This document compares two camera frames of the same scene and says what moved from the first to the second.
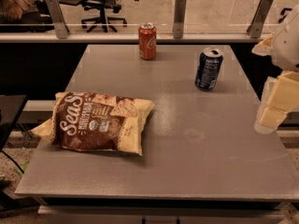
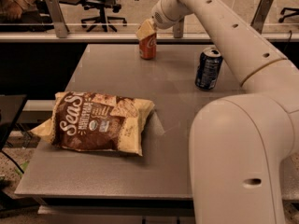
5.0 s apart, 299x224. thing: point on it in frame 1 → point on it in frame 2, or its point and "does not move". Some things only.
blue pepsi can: (208, 68) does not move
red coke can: (148, 41) does not move
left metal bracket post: (61, 24) does not move
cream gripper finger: (280, 96) → (146, 29)
